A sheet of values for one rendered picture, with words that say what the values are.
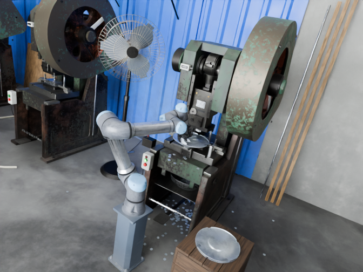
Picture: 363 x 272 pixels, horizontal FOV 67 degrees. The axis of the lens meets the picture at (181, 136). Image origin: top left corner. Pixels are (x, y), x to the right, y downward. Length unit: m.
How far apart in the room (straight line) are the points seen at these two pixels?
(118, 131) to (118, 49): 1.14
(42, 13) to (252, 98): 1.85
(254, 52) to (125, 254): 1.49
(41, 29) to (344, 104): 2.85
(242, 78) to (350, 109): 1.73
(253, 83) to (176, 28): 2.09
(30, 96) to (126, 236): 1.96
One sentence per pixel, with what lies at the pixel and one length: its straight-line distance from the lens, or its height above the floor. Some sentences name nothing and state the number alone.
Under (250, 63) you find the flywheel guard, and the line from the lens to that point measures 1.63.
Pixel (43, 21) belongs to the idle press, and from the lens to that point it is 2.67.
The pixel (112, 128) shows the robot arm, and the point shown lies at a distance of 1.50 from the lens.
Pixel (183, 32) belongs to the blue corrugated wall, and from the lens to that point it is 3.49.
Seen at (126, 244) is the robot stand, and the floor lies 0.24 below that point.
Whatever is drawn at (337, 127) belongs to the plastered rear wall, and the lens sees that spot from 3.20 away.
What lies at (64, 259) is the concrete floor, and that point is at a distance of 2.18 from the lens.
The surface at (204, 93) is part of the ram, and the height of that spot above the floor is 1.16.
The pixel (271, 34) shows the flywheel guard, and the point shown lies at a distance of 1.72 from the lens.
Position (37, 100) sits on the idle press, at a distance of 3.21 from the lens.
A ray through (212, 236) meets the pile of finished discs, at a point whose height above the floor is 0.36.
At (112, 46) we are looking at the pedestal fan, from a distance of 2.56.
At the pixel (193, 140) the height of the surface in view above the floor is 0.79.
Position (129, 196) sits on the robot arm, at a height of 0.58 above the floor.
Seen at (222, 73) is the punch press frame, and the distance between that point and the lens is 1.96.
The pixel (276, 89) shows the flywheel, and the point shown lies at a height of 1.31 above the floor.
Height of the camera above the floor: 1.61
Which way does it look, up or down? 22 degrees down
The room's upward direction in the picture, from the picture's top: 11 degrees clockwise
